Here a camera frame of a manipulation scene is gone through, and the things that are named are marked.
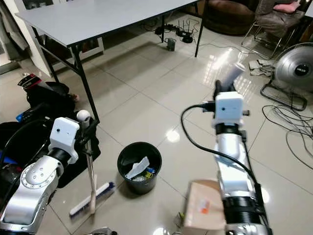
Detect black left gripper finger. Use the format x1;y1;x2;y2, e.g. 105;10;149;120
86;117;100;142

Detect wooden broom with white knob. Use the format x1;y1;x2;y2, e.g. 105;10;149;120
69;111;116;217

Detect beige long-handled dustpan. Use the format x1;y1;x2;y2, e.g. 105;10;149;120
183;62;246;232

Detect grey floor fan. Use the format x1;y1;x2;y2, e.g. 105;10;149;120
260;43;313;112

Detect white crumpled paper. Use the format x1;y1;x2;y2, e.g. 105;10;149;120
125;157;150;180

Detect black fabric bag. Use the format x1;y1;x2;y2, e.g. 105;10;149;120
0;82;101;175

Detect black router with antennas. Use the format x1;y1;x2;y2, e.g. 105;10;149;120
169;19;197;44

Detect black round waste bin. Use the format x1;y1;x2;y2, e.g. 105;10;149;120
117;142;162;195

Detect brown beanbag seat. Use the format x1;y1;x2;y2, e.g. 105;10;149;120
202;0;258;36

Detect red and black package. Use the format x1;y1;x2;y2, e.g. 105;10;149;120
18;73;41;91

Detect seated person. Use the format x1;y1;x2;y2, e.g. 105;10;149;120
254;0;313;39

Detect grey robot foot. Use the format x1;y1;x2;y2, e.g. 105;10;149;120
90;226;119;235

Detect pink cushion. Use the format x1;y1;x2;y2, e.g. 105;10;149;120
273;1;302;14

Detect grey folding table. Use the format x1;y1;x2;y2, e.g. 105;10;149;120
14;0;207;123

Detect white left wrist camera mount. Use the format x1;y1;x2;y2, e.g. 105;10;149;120
48;117;82;165

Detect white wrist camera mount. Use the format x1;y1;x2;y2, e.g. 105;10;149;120
48;117;82;165
213;92;246;129

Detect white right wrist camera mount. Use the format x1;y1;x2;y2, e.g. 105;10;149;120
213;92;246;129

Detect metal frame chair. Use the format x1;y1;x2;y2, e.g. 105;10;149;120
241;21;305;60

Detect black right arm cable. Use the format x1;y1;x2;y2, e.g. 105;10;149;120
179;102;261;196

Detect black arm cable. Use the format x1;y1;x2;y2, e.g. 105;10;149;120
179;102;261;196
0;117;59;206

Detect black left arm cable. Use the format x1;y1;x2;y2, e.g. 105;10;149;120
0;117;59;206

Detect black floor cables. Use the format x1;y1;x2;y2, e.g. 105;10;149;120
261;104;313;172

